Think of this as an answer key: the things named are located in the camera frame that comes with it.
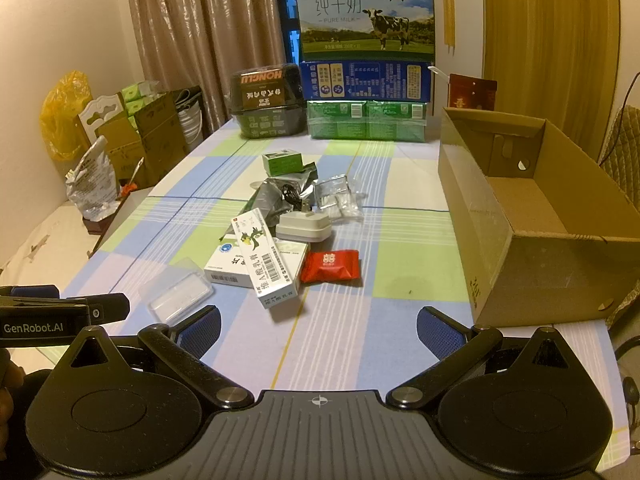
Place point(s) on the red candy packet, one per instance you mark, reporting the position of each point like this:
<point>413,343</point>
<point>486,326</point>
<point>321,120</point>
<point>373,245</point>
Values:
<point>330,266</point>

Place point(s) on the dark red gift box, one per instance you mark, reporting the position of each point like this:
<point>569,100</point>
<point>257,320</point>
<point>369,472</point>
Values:
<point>472,92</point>

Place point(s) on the black container green label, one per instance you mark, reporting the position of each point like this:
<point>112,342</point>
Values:
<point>272,122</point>

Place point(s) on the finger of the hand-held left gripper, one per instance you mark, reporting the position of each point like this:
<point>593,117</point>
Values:
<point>32,290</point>
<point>107,307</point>

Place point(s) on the yellow plastic bag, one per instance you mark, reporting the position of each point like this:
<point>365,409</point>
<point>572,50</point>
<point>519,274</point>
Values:
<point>62,115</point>

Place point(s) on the silver green foil bag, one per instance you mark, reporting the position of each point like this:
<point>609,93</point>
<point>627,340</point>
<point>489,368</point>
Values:
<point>270,200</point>

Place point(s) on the large brown storage box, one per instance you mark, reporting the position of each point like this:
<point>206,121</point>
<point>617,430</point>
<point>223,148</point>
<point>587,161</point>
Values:
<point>160,130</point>

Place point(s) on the black container brown label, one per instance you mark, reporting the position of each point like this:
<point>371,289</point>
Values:
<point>267,87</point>

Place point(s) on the cow print milk box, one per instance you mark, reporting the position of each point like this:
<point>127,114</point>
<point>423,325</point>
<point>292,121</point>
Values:
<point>365,15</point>

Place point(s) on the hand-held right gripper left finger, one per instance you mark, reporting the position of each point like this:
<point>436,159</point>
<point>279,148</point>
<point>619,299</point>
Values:
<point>197,332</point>

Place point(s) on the clear cotton swab packet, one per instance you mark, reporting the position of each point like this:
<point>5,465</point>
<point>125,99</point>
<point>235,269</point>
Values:
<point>334,192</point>

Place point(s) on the brown cardboard box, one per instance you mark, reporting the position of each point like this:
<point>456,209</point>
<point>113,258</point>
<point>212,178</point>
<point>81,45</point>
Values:
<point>530,220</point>

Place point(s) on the white blue medicine box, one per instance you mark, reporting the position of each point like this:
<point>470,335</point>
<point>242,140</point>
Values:
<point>224,269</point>

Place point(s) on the blue printed carton box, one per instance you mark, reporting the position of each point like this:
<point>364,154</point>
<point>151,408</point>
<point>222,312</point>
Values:
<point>367,81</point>

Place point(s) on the stack of metal bowls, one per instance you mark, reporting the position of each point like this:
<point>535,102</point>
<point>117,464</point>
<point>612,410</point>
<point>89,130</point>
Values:
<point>190,122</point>

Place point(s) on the checked cloth desktop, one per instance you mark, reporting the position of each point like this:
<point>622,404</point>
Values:
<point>400,240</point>

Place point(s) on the white charger plug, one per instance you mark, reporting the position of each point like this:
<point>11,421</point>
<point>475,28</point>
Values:
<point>305,227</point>

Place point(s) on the crumpled white plastic bag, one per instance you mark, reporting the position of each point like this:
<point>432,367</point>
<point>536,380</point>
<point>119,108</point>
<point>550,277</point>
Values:
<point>92,180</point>

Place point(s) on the long white ointment box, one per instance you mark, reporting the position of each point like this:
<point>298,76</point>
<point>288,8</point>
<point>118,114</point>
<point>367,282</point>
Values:
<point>265,260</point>

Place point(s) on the small green box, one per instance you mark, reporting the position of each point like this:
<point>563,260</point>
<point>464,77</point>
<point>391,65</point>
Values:
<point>281,161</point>

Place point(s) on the green shrink-wrapped carton pack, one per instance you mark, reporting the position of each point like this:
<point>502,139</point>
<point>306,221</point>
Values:
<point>367,120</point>

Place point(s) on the person's left hand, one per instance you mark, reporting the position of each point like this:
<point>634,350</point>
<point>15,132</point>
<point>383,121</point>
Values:
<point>7,367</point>

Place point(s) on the yellow wall hanging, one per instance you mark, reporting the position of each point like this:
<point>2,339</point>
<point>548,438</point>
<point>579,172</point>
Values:
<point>449,20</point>

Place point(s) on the wooden door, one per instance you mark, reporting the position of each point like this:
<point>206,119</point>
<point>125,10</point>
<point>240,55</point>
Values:
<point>545,35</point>

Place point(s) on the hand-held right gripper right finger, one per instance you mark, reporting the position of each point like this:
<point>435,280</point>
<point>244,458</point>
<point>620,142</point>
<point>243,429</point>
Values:
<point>437,332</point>

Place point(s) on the beige curtain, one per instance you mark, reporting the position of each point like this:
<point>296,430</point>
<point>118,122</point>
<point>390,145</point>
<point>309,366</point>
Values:
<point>200,35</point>

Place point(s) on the clear plastic case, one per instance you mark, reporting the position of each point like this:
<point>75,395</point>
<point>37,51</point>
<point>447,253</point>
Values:
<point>175,290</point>

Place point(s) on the green tissue packs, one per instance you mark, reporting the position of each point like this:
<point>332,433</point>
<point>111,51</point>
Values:
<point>137,102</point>

